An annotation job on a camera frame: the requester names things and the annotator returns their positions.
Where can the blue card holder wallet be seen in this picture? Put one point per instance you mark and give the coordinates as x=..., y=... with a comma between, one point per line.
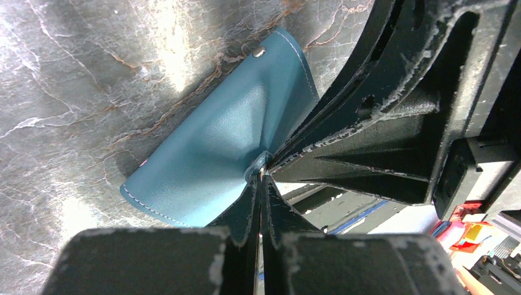
x=202, y=167

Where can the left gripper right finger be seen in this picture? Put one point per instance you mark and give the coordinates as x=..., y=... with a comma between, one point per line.
x=301, y=259

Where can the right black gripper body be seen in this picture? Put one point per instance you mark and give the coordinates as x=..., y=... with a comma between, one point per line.
x=475, y=132

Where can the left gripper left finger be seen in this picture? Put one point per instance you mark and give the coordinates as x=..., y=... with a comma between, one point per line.
x=219, y=258

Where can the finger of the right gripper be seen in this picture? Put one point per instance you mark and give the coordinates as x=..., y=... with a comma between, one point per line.
x=393, y=157
x=397, y=47

